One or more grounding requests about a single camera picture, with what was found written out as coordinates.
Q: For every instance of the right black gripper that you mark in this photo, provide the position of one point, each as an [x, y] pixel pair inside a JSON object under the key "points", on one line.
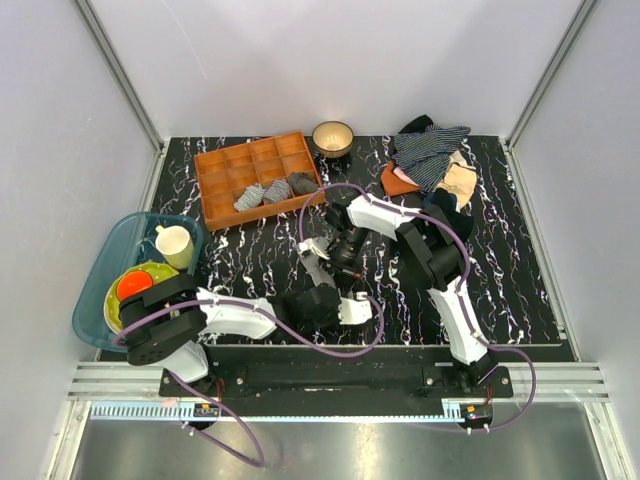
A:
{"points": [[351, 268]]}

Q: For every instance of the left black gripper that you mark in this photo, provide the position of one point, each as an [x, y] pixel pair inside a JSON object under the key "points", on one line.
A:
{"points": [[333, 322]]}

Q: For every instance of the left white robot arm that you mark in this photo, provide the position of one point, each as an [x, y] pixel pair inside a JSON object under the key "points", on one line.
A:
{"points": [[163, 322]]}

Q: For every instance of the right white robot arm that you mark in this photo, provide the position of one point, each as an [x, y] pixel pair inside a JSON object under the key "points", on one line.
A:
{"points": [[436, 258]]}

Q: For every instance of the dark grey rolled underwear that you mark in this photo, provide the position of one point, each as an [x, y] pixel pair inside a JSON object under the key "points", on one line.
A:
{"points": [[302, 183]]}

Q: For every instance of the striped rolled underwear middle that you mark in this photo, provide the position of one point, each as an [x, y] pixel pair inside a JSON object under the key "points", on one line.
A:
{"points": [[277, 192]]}

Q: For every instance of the striped rolled underwear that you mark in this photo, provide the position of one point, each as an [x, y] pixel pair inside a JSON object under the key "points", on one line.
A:
{"points": [[252, 197], [277, 192]]}

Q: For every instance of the striped rolled underwear left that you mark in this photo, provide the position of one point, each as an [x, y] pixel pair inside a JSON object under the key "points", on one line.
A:
{"points": [[252, 197]]}

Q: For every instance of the black underwear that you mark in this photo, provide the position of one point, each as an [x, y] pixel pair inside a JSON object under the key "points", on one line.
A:
{"points": [[461, 223]]}

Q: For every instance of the beige underwear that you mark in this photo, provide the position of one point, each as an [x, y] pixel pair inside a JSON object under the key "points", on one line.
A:
{"points": [[459, 180]]}

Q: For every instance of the orange cloth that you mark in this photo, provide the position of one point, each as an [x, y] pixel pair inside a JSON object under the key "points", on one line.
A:
{"points": [[394, 185]]}

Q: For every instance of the beige bowl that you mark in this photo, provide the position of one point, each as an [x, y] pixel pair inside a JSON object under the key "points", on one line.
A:
{"points": [[333, 139]]}

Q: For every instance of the orange compartment tray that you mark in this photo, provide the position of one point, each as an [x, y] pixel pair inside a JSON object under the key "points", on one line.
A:
{"points": [[225, 174]]}

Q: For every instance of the cream mug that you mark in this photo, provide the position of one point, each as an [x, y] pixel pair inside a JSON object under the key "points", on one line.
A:
{"points": [[176, 246]]}

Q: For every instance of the yellow-green dotted plate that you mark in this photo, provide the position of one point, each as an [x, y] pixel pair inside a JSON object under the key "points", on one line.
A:
{"points": [[157, 271]]}

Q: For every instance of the orange cup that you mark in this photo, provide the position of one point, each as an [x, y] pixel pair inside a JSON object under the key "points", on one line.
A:
{"points": [[133, 283]]}

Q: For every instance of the blue plastic tub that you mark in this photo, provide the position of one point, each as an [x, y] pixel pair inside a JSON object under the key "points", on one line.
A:
{"points": [[130, 243]]}

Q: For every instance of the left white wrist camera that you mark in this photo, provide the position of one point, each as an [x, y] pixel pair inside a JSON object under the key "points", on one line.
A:
{"points": [[353, 312]]}

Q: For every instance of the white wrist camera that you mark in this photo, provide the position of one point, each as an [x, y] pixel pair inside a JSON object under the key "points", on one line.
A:
{"points": [[353, 312], [316, 246]]}

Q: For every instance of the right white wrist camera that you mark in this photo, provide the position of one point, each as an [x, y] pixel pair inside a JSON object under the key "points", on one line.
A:
{"points": [[316, 246]]}

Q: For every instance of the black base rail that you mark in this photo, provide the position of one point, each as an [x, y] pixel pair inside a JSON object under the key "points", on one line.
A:
{"points": [[298, 382]]}

